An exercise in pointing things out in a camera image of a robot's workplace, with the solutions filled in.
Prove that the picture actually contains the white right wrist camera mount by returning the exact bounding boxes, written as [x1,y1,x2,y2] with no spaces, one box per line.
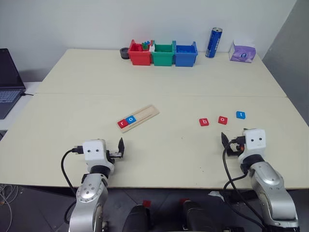
[241,129,267,156]

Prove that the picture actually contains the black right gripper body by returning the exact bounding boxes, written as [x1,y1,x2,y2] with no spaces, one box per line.
[226,139,243,157]

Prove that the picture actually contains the black round holder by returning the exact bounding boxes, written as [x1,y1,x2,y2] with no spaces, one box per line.
[119,47,131,59]

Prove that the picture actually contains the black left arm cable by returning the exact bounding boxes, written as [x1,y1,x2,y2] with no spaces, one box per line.
[60,144,84,222]

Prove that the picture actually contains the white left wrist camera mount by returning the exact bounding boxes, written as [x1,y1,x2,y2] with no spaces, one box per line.
[82,139,109,162]

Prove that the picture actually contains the purple tissue pack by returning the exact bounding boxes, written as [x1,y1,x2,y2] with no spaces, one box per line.
[229,39,257,62]

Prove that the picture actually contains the narrow dark rounded shape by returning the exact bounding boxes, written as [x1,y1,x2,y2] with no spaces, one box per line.
[122,204,152,232]

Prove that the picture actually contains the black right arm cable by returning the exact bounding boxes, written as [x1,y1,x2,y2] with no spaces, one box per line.
[222,136,266,230]

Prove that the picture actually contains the red plastic bin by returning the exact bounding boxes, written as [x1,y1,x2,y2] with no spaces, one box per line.
[127,39,155,66]

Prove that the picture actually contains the white loose wires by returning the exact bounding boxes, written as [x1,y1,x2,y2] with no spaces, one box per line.
[0,184,20,232]

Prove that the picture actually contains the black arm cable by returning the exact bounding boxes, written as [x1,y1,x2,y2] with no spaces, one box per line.
[60,144,84,222]
[222,136,266,230]

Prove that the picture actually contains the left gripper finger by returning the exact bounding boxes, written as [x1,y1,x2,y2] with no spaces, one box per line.
[117,137,126,160]

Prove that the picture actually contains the dark laptop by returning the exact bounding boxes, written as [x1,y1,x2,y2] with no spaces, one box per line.
[0,48,27,120]

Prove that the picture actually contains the blue drink can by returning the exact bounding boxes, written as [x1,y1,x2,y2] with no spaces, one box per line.
[205,27,224,59]

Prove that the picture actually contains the green plastic bin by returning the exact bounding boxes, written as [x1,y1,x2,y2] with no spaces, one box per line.
[151,40,176,67]

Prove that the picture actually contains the wooden letter tray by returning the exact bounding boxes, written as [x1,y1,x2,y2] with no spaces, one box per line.
[117,104,161,134]

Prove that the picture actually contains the blue plastic bin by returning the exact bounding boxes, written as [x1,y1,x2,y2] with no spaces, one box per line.
[173,41,199,67]

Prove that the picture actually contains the wide dark rounded shape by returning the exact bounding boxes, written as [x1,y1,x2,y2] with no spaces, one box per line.
[181,199,218,232]

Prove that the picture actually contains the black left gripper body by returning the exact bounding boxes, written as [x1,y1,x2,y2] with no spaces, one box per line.
[106,149,119,165]

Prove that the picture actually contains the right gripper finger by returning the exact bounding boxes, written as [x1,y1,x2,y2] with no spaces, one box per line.
[221,131,230,147]

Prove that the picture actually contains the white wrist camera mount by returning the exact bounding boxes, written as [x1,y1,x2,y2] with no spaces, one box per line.
[241,129,267,156]
[82,139,109,162]

